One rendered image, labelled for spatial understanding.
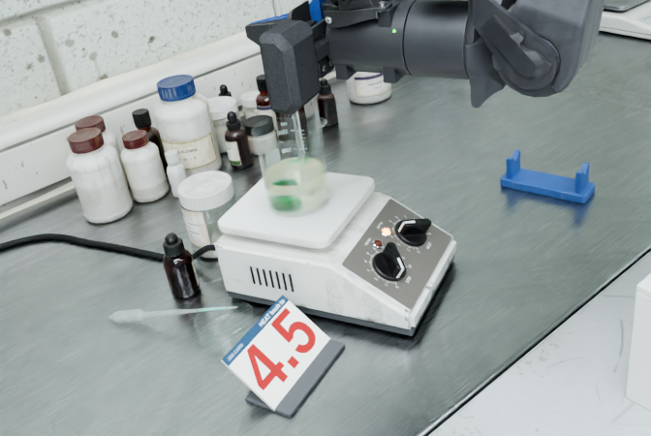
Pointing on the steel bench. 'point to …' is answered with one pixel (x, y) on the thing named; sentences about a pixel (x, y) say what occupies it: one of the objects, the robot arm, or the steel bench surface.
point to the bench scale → (627, 7)
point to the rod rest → (570, 191)
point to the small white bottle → (174, 171)
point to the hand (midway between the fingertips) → (282, 31)
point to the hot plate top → (305, 227)
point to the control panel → (359, 264)
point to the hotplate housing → (323, 276)
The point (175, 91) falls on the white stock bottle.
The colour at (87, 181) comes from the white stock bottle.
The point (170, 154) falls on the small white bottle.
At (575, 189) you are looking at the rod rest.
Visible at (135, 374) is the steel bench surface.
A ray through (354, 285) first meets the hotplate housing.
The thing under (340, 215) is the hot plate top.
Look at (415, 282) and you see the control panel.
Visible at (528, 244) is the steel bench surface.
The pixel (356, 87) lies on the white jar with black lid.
